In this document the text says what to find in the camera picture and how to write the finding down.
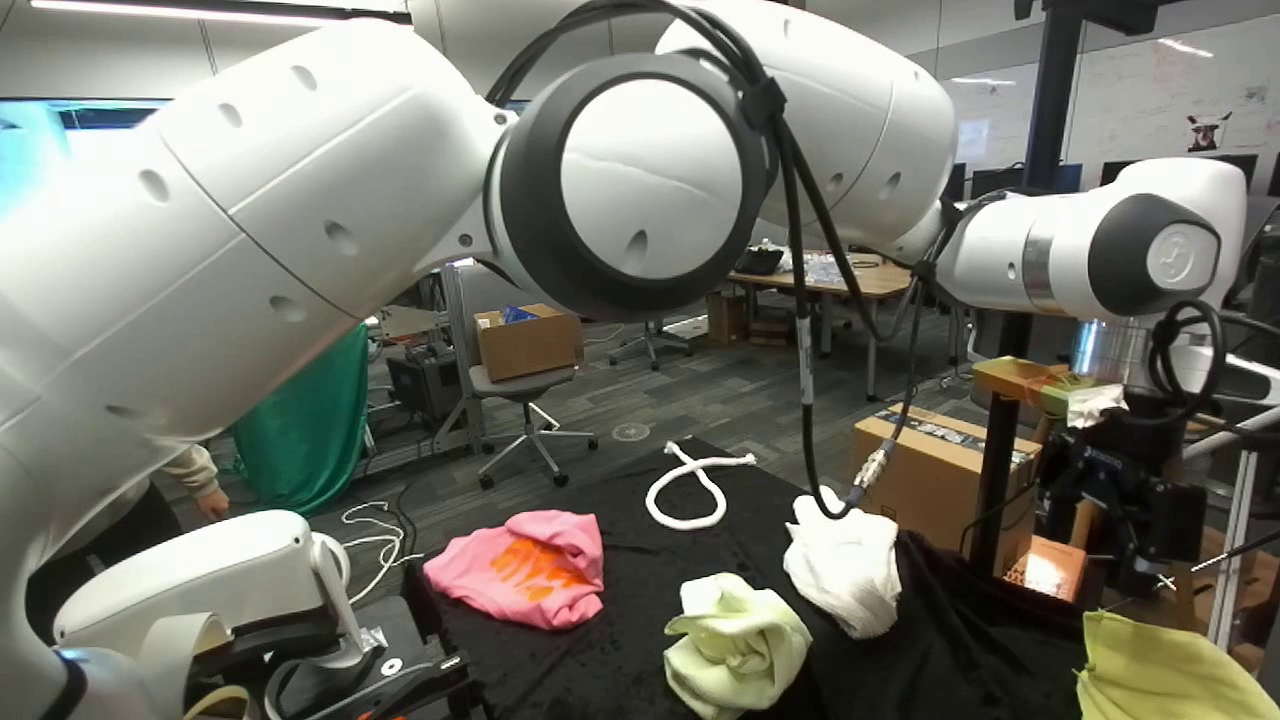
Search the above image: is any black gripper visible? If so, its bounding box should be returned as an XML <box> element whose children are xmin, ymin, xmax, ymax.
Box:
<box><xmin>1036</xmin><ymin>411</ymin><xmax>1207</xmax><ymax>595</ymax></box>

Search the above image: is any black camera stand pole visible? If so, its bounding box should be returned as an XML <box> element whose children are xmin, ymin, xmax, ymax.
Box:
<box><xmin>967</xmin><ymin>0</ymin><xmax>1174</xmax><ymax>576</ymax></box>

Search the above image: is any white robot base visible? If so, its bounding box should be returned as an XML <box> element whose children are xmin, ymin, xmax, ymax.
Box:
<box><xmin>53</xmin><ymin>509</ymin><xmax>386</xmax><ymax>720</ymax></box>

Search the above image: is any pink printed cloth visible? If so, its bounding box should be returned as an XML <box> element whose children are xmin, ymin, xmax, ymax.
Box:
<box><xmin>425</xmin><ymin>509</ymin><xmax>603</xmax><ymax>632</ymax></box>

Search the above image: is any wooden office table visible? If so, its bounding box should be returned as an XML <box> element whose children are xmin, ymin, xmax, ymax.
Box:
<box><xmin>732</xmin><ymin>254</ymin><xmax>914</xmax><ymax>401</ymax></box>

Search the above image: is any white rope loop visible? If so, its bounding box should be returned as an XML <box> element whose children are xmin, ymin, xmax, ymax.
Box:
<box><xmin>641</xmin><ymin>438</ymin><xmax>760</xmax><ymax>538</ymax></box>

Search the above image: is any black velvet table cloth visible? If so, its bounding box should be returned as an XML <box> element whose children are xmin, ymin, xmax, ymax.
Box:
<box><xmin>421</xmin><ymin>458</ymin><xmax>1086</xmax><ymax>720</ymax></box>

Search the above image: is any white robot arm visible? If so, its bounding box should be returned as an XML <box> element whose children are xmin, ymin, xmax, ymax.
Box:
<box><xmin>0</xmin><ymin>0</ymin><xmax>1246</xmax><ymax>579</ymax></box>

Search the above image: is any green draped table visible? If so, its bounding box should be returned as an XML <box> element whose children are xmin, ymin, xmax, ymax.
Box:
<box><xmin>232</xmin><ymin>326</ymin><xmax>370</xmax><ymax>513</ymax></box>

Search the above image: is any cardboard box on floor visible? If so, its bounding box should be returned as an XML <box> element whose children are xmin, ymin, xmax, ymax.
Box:
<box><xmin>864</xmin><ymin>407</ymin><xmax>1042</xmax><ymax>576</ymax></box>

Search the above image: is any office chair with box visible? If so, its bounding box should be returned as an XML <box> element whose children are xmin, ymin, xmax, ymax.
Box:
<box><xmin>444</xmin><ymin>260</ymin><xmax>601</xmax><ymax>489</ymax></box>

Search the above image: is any yellow microfiber cloth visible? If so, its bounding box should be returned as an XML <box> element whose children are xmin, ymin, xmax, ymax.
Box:
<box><xmin>663</xmin><ymin>574</ymin><xmax>813</xmax><ymax>720</ymax></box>

